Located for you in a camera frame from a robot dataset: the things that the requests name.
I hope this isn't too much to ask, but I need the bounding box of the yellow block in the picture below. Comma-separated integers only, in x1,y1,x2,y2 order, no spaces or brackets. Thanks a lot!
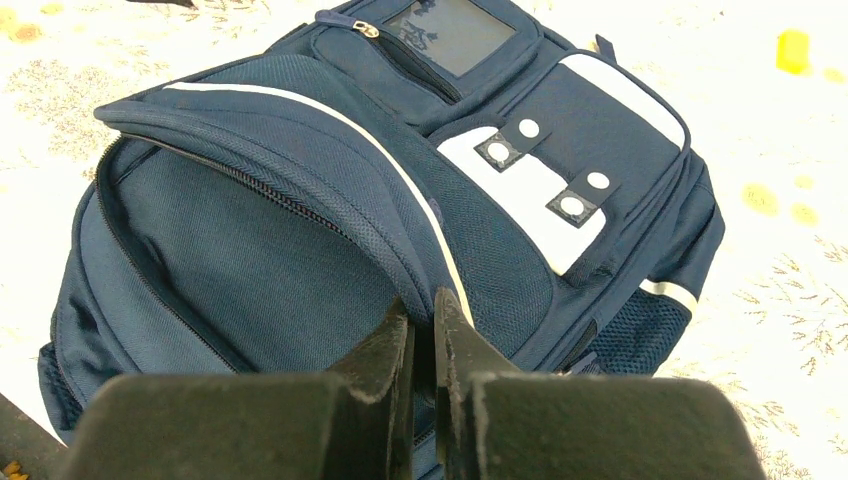
775,29,810,75

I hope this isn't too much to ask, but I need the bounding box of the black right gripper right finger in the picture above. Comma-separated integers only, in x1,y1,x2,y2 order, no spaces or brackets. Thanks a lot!
434,288,765,480

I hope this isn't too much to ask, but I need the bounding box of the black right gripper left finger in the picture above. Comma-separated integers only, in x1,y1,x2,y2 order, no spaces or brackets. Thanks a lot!
62,301,414,479

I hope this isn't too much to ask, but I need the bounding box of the navy blue backpack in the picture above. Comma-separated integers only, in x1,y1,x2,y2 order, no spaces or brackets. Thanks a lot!
38,1,724,479

